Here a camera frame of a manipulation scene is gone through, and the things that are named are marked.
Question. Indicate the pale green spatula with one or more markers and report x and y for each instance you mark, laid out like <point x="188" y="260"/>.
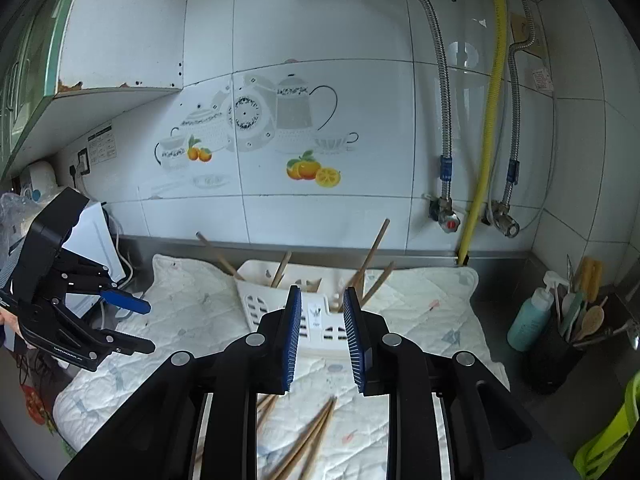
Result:
<point x="572" y="310"/>

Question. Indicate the green wall cabinet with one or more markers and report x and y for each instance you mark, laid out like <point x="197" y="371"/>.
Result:
<point x="125" y="35"/>

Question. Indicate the white round appliance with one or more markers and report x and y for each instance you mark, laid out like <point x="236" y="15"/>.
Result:
<point x="40" y="175"/>

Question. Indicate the metal spoon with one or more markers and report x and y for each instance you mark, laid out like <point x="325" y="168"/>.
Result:
<point x="631" y="332"/>

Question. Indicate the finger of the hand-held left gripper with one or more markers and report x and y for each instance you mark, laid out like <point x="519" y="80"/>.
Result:
<point x="127" y="302"/>
<point x="132" y="345"/>

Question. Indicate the clear plastic bag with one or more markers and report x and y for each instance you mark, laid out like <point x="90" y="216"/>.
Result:
<point x="17" y="220"/>

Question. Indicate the black utensil holder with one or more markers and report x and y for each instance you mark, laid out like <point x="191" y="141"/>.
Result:
<point x="555" y="365"/>

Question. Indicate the bunch of wooden chopsticks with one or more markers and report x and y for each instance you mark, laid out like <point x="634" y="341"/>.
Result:
<point x="375" y="244"/>

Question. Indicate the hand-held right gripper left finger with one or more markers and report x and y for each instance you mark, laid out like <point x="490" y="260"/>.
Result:
<point x="292" y="340"/>

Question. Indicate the wall power socket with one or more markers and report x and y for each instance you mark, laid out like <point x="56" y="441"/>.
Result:
<point x="83" y="162"/>

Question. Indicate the white plastic chopstick holder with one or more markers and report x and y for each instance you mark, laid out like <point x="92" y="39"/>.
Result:
<point x="250" y="287"/>

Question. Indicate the white wall hook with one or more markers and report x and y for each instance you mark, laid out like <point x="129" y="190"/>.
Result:
<point x="462" y="55"/>

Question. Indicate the colourful printed bag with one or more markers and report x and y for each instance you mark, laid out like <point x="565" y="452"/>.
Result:
<point x="37" y="405"/>

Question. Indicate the green plastic dish rack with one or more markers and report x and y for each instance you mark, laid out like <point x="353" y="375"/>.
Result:
<point x="615" y="435"/>

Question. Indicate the metal valve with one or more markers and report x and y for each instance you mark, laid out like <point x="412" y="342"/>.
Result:
<point x="507" y="222"/>

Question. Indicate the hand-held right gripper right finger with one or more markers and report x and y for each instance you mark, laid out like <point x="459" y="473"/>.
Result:
<point x="357" y="340"/>

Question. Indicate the white quilted mat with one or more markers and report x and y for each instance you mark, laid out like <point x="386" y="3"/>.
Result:
<point x="175" y="310"/>

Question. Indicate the wooden spoon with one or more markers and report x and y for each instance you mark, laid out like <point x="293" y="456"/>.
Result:
<point x="592" y="320"/>

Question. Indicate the wall instruction label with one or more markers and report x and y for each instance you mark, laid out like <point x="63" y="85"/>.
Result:
<point x="101" y="145"/>

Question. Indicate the teal pump bottle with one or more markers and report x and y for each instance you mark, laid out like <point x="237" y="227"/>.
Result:
<point x="527" y="320"/>

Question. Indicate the white countertop appliance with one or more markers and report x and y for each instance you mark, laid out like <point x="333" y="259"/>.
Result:
<point x="95" y="240"/>

